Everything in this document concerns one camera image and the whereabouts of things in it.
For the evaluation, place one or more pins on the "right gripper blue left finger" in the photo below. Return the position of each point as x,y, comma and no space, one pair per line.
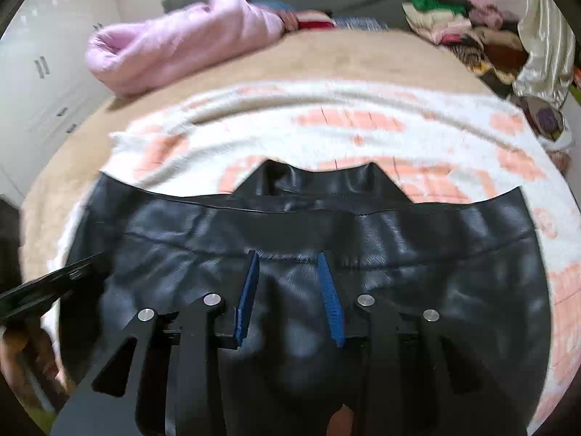
246,297

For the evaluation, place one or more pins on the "cream satin curtain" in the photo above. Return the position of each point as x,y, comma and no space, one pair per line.
550,43

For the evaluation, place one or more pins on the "white wardrobe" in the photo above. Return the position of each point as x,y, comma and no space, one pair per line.
47,91

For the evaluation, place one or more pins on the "red and blue pillows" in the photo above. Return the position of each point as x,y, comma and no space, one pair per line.
307,20

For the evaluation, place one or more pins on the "pink puffy quilt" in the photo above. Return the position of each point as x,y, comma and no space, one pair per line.
135,58

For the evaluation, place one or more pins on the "white pink patterned blanket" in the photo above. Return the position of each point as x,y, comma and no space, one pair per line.
441,148

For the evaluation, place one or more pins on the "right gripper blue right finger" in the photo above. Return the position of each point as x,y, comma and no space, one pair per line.
331,300

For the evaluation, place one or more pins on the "black leather jacket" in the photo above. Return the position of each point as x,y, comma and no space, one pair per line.
446,311

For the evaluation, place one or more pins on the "person's right hand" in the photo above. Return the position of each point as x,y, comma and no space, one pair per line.
341,423

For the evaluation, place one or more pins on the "pile of folded clothes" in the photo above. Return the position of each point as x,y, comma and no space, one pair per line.
481,36

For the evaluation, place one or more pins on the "person's left hand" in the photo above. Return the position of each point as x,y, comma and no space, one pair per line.
32,367

